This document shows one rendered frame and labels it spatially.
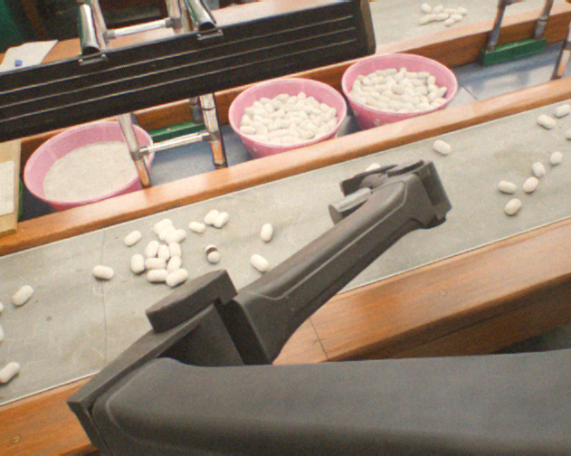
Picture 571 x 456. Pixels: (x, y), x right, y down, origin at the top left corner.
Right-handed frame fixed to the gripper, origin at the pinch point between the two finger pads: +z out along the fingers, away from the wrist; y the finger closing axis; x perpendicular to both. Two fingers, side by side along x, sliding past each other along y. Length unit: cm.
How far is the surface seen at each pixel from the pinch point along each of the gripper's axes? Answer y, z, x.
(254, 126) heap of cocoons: 9.0, 29.9, -17.5
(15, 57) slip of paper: 62, 70, -55
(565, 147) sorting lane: -47.5, 4.5, 4.5
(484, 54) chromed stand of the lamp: -59, 40, -21
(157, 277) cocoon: 37.1, 0.6, 4.3
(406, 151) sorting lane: -17.7, 13.3, -3.3
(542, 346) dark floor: -62, 44, 68
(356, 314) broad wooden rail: 9.8, -14.7, 16.2
